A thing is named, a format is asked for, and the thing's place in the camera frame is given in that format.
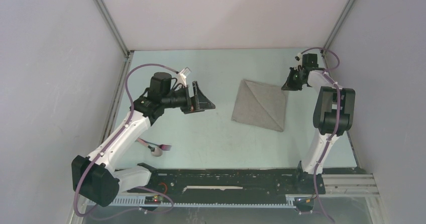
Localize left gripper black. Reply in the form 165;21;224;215
161;81;215;115

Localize grey cloth napkin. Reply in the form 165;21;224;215
231;79;288;132

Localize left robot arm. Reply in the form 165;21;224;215
71;72;216;207

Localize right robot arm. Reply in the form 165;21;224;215
281;53;356;193

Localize purple metallic fork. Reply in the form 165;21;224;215
144;141;172;151

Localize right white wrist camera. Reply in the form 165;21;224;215
295;53;303;63

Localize pink handled spoon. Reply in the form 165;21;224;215
137;138;163;157

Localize left aluminium frame post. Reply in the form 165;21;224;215
93;0;130;58

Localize aluminium frame post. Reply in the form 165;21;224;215
93;0;130;58
323;0;357;49

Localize white cable duct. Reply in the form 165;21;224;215
110;195;312;209

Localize right aluminium frame post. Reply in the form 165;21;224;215
323;0;357;49

